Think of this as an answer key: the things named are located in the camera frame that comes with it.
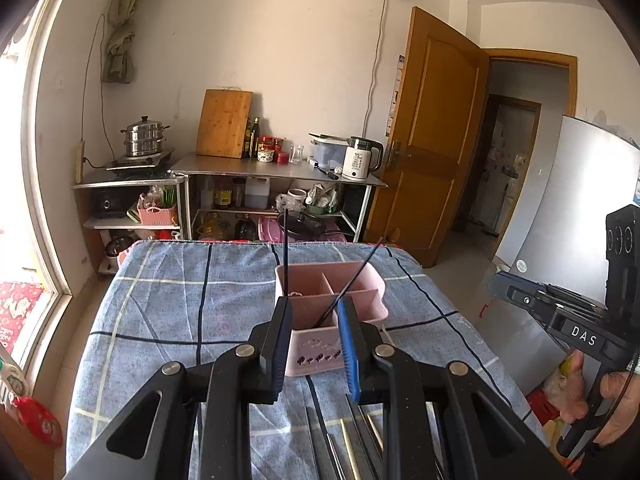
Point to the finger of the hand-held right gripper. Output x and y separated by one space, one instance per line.
530 300
500 281

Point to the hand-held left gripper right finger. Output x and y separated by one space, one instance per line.
350 355

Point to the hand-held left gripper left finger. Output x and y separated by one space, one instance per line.
277 355

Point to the pink plastic utensil basket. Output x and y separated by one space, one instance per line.
306 305

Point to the light wooden chopstick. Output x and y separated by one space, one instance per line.
348 447
374 432

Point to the bunch of dark chopsticks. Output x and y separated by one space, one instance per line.
318 435

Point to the black chopstick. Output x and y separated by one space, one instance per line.
286 260
361 267

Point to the person's right hand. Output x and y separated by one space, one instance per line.
574 395

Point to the red box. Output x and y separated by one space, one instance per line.
542 402

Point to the blue plaid tablecloth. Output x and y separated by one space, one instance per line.
200 310

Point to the silver refrigerator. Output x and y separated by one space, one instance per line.
565 200

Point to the pink plastic basin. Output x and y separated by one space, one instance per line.
267 230

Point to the black wok with lid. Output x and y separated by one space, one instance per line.
302 227

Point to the dark cooking oil bottle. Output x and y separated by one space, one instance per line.
244 229

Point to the yellow cooking oil bottle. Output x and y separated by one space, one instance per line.
212 227

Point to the white ceramic bowl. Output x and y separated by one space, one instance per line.
297 199

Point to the crumpled plastic bags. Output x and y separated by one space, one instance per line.
324 197

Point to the brown wooden door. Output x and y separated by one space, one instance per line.
430 135

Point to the white plastic jug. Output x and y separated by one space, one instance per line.
257 194

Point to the dark sauce bottle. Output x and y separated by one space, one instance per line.
223 195

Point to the pink storage basket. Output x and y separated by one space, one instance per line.
157 216

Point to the white electric kettle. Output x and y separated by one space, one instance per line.
359 160

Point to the small red jar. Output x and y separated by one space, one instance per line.
281 158

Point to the steel kitchen table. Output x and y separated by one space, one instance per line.
225 165

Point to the clear drinking glass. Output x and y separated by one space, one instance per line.
296 155

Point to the red lidded white jar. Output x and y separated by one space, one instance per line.
265 152

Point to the water filter pitcher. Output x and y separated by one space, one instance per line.
327 152

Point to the low steel shelf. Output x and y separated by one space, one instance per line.
130 182

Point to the black induction cooker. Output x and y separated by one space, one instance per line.
142 162

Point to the wooden cutting board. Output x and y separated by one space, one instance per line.
222 122

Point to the steel steamer pot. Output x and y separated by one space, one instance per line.
144 137

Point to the red printed cloth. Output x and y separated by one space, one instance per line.
12 317

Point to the arched window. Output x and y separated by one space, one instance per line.
35 170

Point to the cloth wrapped pipe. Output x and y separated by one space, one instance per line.
120 55

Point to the wall calendar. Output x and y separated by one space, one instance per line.
395 95

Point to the wall power strip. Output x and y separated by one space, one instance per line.
79 162

